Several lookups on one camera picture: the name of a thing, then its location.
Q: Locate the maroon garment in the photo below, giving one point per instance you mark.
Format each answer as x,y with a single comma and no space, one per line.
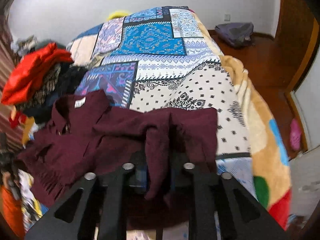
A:
88,134

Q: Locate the blue patchwork bedspread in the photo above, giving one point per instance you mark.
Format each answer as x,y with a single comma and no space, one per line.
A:
160,58

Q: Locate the dark navy folded garment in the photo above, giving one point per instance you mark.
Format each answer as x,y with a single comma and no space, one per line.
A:
69,80

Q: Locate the yellow pillow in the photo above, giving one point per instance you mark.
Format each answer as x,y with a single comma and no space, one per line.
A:
118,14

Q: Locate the grey backpack on floor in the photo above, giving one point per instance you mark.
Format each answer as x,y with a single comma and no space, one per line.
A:
236,34

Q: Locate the black patterned folded garment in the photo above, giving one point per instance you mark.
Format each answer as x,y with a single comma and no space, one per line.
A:
49,83

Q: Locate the orange cartoon fleece blanket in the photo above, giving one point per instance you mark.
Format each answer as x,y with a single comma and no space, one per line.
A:
270,163

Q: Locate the pink slipper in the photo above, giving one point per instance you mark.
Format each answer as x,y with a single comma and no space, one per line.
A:
295,135

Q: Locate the red folded garment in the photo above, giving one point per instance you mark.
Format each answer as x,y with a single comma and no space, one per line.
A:
28,75

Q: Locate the striped red curtain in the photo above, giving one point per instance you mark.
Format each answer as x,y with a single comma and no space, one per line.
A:
9,60

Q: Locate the white wall socket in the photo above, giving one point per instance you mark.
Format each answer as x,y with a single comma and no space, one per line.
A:
227,17

